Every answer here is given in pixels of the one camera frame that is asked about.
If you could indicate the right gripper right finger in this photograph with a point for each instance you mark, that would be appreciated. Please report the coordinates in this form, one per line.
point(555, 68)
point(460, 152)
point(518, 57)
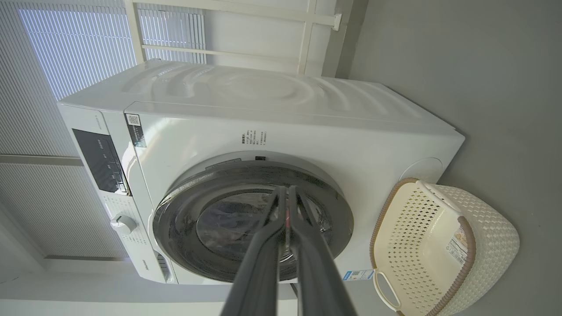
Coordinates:
point(318, 281)

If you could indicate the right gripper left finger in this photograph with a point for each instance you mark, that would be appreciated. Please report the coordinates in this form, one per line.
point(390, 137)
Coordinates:
point(259, 272)

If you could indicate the dark washing machine door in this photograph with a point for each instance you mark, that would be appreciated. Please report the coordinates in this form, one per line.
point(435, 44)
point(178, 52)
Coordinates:
point(184, 219)

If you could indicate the white front-load washing machine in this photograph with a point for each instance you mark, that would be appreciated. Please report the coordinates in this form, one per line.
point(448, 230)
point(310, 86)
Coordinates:
point(272, 118)

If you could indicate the cream perforated laundry basket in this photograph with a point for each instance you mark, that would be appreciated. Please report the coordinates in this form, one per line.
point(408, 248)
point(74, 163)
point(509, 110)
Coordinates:
point(487, 228)

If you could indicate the white window blind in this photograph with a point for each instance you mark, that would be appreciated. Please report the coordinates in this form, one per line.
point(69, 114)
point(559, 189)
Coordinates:
point(57, 206)
point(74, 48)

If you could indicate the white metal rack frame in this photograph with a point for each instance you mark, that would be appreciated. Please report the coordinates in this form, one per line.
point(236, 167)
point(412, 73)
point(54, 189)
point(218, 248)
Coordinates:
point(307, 19)

